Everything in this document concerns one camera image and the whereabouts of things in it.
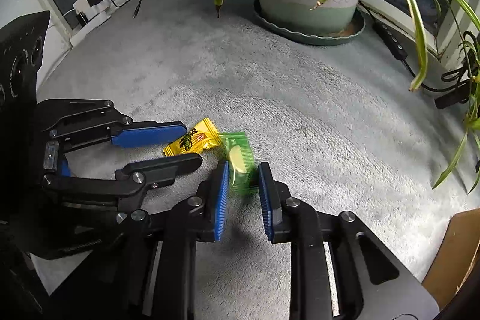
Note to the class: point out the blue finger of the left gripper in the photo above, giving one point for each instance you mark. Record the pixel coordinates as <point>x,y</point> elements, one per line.
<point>147,133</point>
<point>161,172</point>

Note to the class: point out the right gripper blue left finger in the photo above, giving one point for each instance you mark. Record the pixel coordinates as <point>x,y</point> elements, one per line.
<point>216,202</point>

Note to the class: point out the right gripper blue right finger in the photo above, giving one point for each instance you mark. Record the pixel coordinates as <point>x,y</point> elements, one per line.
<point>273,198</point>

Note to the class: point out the yellow candy packet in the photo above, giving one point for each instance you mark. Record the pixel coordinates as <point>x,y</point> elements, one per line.
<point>203,136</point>

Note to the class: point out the green snack packet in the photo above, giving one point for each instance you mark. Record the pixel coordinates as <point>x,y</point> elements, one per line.
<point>243,169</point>

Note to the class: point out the cardboard box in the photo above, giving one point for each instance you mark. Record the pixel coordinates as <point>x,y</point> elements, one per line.
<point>457,256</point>

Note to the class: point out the black power strip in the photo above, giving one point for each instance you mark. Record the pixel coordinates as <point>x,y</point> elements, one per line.
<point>390,41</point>

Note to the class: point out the small spider plant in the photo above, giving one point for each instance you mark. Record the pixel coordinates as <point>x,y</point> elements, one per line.
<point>470,45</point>

